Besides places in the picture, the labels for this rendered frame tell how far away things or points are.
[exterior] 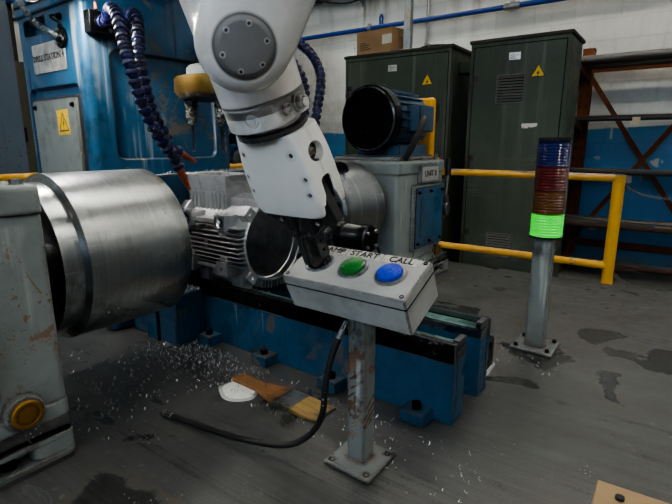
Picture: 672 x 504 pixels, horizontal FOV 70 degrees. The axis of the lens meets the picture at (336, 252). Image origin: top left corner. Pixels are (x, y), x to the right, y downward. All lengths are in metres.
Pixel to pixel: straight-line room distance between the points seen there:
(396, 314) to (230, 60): 0.29
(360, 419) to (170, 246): 0.39
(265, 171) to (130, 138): 0.67
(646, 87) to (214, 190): 5.07
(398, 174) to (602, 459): 0.81
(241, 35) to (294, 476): 0.51
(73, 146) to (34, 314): 0.55
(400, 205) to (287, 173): 0.83
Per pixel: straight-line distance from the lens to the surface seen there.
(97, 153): 1.11
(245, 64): 0.39
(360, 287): 0.53
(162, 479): 0.69
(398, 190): 1.29
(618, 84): 5.73
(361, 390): 0.62
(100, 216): 0.74
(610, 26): 5.82
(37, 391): 0.73
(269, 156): 0.50
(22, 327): 0.70
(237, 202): 0.98
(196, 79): 0.98
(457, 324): 0.82
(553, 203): 0.98
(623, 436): 0.84
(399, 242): 1.32
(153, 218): 0.78
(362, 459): 0.67
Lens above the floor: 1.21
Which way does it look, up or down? 13 degrees down
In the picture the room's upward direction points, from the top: straight up
